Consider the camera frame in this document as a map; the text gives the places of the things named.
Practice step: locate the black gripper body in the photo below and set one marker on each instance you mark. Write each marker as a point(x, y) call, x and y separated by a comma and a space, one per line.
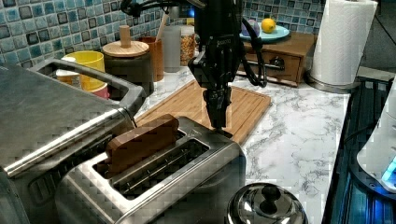
point(217, 61)

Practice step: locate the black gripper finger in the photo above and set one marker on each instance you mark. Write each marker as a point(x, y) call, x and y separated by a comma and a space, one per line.
point(224, 101)
point(211, 100)

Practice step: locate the black toaster lever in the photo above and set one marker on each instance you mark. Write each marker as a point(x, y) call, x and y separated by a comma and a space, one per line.
point(221, 131)

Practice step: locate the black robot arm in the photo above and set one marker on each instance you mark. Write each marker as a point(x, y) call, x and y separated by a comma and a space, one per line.
point(218, 25)

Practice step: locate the stainless steel toaster oven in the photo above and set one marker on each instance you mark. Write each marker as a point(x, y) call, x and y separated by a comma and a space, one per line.
point(47, 128)

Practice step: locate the bamboo cutting board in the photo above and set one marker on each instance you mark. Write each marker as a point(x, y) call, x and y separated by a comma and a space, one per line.
point(244, 112)

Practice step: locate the glass jar with cereal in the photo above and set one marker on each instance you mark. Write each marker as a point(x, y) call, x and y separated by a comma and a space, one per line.
point(187, 44)

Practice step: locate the frosted grey tumbler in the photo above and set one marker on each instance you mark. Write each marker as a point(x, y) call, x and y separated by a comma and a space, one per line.
point(171, 48)

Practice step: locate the purple toy fruit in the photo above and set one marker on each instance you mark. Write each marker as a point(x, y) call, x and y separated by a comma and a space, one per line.
point(252, 25)

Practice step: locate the brown wooden utensil holder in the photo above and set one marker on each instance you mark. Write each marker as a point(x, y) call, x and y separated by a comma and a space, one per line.
point(156, 54)

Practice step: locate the yellow lemon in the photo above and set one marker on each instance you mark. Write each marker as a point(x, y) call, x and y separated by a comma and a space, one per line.
point(268, 25)

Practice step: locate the wooden drawer box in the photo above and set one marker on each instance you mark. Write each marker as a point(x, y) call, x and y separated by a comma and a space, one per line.
point(288, 59)

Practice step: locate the light blue plate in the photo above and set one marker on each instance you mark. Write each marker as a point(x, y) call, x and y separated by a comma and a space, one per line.
point(278, 33)

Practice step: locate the grey dish rack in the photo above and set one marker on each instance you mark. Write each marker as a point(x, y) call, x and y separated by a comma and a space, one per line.
point(133, 95)

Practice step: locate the dark canister with wooden lid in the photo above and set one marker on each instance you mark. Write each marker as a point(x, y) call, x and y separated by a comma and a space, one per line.
point(130, 60)

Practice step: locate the metal paper towel holder base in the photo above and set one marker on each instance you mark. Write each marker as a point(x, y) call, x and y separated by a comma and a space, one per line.
point(339, 89)

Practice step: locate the brown toast slice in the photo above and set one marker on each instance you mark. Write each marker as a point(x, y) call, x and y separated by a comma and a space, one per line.
point(134, 146)

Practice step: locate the pink cup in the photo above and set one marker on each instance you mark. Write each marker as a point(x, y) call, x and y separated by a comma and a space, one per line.
point(101, 92)

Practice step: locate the steel pot lid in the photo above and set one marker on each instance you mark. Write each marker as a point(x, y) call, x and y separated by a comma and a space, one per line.
point(264, 203)

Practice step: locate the yellow cup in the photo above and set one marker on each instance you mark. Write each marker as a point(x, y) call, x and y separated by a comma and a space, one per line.
point(92, 59)

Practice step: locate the white paper towel roll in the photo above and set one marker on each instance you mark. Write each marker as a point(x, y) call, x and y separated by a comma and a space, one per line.
point(342, 37)

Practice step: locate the wooden utensil handle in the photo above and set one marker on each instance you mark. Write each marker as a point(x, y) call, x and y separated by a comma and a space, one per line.
point(161, 27)

